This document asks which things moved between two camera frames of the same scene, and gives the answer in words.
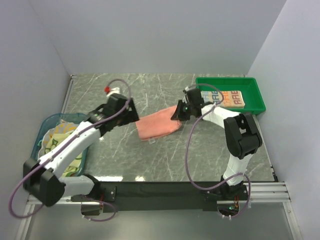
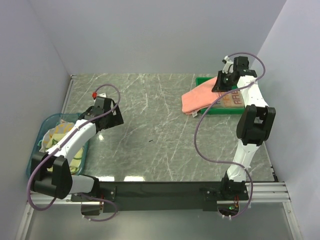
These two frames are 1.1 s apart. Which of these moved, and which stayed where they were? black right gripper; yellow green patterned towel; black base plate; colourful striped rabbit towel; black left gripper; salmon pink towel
Moved: black left gripper; black right gripper; salmon pink towel
Stayed: black base plate; yellow green patterned towel; colourful striped rabbit towel
